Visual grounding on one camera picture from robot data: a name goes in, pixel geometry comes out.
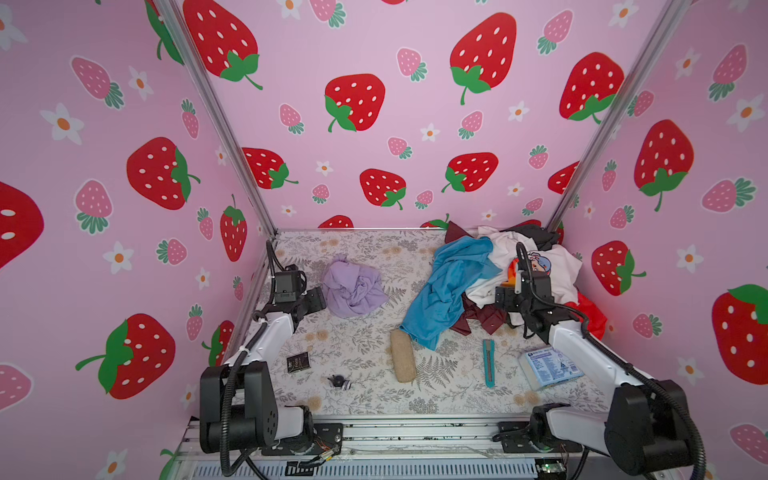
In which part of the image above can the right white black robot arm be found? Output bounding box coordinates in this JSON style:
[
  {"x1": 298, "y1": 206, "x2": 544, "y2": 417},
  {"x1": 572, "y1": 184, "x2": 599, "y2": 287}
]
[{"x1": 495, "y1": 243, "x2": 707, "y2": 479}]

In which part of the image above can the red cloth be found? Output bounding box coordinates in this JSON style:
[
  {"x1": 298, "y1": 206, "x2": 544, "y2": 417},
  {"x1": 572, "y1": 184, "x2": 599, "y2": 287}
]
[{"x1": 563, "y1": 291, "x2": 608, "y2": 340}]

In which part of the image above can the teal blue cloth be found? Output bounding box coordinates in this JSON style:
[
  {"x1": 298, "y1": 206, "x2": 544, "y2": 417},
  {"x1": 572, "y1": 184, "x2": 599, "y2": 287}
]
[{"x1": 400, "y1": 236, "x2": 501, "y2": 350}]

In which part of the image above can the teal utility knife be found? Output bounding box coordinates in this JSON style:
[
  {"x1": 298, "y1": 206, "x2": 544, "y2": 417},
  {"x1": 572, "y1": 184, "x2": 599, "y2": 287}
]
[{"x1": 482, "y1": 339, "x2": 496, "y2": 388}]

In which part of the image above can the lavender purple cloth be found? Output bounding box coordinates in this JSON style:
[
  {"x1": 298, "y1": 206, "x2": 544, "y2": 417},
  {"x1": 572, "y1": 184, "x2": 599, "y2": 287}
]
[{"x1": 321, "y1": 255, "x2": 389, "y2": 319}]

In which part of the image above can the black cloth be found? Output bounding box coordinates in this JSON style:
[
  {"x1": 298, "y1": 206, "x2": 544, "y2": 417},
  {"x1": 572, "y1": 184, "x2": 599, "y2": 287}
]
[{"x1": 504, "y1": 220, "x2": 561, "y2": 251}]

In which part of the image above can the tan oblong sponge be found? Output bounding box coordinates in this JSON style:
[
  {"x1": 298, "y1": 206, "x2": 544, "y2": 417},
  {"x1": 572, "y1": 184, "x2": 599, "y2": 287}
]
[{"x1": 390, "y1": 329, "x2": 417, "y2": 383}]

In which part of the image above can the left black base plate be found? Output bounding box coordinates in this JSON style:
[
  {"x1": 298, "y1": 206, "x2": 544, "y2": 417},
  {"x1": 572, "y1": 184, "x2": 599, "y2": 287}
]
[{"x1": 260, "y1": 423, "x2": 344, "y2": 457}]

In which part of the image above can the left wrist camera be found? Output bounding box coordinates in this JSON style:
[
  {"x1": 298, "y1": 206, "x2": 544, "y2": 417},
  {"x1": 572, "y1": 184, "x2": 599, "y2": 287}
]
[{"x1": 272, "y1": 270, "x2": 307, "y2": 304}]

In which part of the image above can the maroon cloth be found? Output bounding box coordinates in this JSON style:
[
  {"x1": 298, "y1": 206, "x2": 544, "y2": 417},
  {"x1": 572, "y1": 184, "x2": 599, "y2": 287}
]
[{"x1": 450, "y1": 294, "x2": 508, "y2": 336}]

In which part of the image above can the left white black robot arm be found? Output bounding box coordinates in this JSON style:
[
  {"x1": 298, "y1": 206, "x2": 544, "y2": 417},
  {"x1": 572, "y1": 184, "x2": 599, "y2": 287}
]
[{"x1": 199, "y1": 241, "x2": 327, "y2": 479}]

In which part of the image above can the blue white wipes packet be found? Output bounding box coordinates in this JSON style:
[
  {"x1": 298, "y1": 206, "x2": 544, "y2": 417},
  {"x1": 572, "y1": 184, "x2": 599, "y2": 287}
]
[{"x1": 518, "y1": 346, "x2": 584, "y2": 391}]

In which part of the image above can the aluminium front rail frame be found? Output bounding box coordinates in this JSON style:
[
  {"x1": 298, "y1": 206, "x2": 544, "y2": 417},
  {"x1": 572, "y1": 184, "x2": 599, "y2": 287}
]
[{"x1": 172, "y1": 413, "x2": 679, "y2": 480}]

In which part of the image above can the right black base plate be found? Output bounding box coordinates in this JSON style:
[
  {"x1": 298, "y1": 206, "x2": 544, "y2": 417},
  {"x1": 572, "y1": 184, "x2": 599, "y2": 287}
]
[{"x1": 491, "y1": 421, "x2": 583, "y2": 454}]

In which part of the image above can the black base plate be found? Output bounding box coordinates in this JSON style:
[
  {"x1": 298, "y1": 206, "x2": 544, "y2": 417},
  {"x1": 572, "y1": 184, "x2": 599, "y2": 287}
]
[
  {"x1": 491, "y1": 421, "x2": 583, "y2": 454},
  {"x1": 260, "y1": 423, "x2": 344, "y2": 457}
]

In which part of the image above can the small black card packet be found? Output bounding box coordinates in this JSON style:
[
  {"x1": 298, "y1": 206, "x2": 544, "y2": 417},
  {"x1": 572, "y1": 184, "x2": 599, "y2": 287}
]
[{"x1": 286, "y1": 352, "x2": 311, "y2": 373}]

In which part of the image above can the white printed t-shirt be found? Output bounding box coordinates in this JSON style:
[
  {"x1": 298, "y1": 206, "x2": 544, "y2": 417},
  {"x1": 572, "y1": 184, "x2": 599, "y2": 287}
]
[{"x1": 465, "y1": 226, "x2": 582, "y2": 307}]

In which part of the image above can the small black binder clip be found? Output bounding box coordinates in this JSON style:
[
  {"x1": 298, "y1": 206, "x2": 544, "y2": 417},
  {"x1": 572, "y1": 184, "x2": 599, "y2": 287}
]
[{"x1": 328, "y1": 375, "x2": 351, "y2": 391}]

